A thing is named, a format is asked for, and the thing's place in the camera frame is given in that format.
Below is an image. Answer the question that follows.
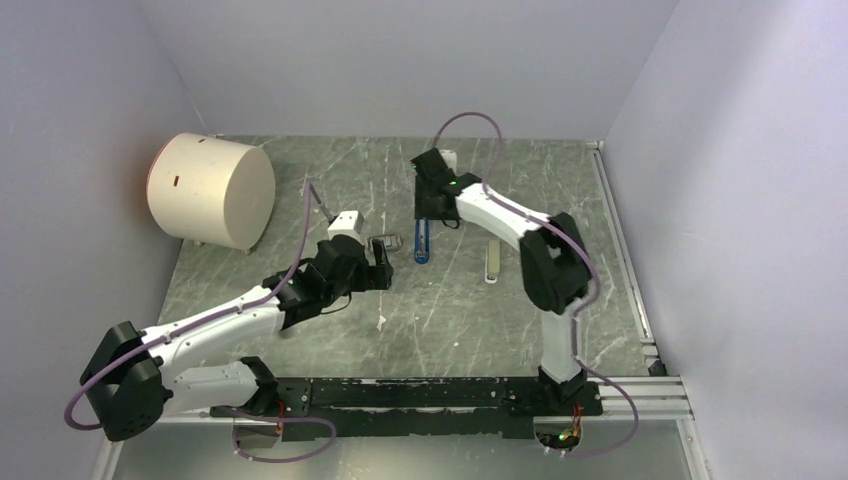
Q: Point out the staple box tray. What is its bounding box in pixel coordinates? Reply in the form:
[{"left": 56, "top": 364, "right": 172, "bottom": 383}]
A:
[{"left": 367, "top": 233, "right": 403, "bottom": 252}]

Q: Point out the blue black stapler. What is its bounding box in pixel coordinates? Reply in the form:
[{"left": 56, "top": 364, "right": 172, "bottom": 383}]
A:
[{"left": 414, "top": 218, "right": 430, "bottom": 265}]

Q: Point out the beige white stapler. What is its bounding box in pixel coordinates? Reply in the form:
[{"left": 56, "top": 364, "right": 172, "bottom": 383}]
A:
[{"left": 484, "top": 240, "right": 501, "bottom": 284}]

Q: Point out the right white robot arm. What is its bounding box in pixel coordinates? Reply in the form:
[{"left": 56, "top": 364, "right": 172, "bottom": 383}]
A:
[{"left": 411, "top": 148, "right": 594, "bottom": 414}]

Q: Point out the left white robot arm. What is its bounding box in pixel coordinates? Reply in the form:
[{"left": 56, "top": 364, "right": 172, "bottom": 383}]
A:
[{"left": 80, "top": 235, "right": 393, "bottom": 442}]

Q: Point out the cream cylindrical container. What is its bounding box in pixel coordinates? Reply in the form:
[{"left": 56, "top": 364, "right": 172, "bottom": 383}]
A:
[{"left": 146, "top": 133, "right": 276, "bottom": 251}]

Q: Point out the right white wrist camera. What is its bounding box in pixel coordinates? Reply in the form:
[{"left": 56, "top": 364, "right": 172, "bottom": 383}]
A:
[{"left": 439, "top": 150, "right": 458, "bottom": 171}]

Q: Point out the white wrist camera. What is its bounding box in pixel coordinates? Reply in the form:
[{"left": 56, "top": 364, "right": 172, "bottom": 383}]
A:
[
  {"left": 439, "top": 150, "right": 458, "bottom": 171},
  {"left": 327, "top": 210, "right": 365, "bottom": 245}
]

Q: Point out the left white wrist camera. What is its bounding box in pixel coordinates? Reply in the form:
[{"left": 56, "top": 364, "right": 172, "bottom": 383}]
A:
[{"left": 327, "top": 210, "right": 365, "bottom": 245}]

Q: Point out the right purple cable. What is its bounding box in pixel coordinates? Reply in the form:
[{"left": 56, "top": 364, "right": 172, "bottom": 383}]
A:
[{"left": 431, "top": 111, "right": 640, "bottom": 458}]

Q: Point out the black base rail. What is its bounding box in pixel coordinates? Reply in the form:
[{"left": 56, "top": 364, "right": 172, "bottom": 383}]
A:
[{"left": 238, "top": 376, "right": 603, "bottom": 442}]

